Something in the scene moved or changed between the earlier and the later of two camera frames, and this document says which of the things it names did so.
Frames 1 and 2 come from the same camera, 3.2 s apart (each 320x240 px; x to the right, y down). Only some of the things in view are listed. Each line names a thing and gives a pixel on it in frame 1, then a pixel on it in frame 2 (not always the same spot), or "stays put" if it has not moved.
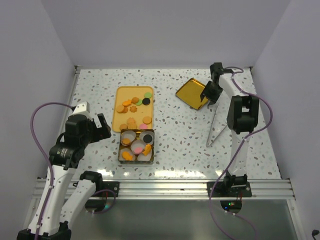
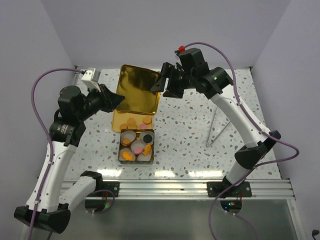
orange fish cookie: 148,148 stays put
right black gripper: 213,98 -> 159,86
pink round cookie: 138,150 stays put
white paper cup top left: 127,137 stays put
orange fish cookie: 127,156 stays put
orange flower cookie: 126,140 stays put
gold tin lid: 190,92 -> 135,84
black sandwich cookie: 147,138 stays put
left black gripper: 101,133 -> 110,101
